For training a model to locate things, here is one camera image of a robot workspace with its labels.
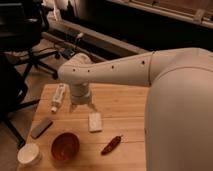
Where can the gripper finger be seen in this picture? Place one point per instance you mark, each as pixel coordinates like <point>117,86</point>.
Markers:
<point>92,107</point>
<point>72,108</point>

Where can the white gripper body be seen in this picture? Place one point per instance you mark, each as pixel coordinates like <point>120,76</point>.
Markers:
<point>80,94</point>

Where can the dark grey eraser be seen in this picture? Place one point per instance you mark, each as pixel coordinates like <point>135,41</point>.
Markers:
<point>38,130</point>

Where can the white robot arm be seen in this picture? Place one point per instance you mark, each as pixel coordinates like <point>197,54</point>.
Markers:
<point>179,107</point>

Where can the white sponge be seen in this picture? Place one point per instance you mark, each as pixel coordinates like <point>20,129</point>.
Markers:
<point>95,122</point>

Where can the white tube bottle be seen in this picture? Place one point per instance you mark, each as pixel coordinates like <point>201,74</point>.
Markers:
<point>58,97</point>

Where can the small blue device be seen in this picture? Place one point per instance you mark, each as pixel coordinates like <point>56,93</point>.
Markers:
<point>67,53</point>

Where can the red bowl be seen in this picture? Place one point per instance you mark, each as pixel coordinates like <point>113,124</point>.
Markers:
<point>65,147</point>

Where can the red chili pepper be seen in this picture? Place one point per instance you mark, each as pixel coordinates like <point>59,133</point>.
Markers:
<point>111,145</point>

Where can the white round cup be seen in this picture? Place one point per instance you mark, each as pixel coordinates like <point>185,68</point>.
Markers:
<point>29,154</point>

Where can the black office chair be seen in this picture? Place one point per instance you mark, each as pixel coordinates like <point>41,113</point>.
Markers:
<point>21,25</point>

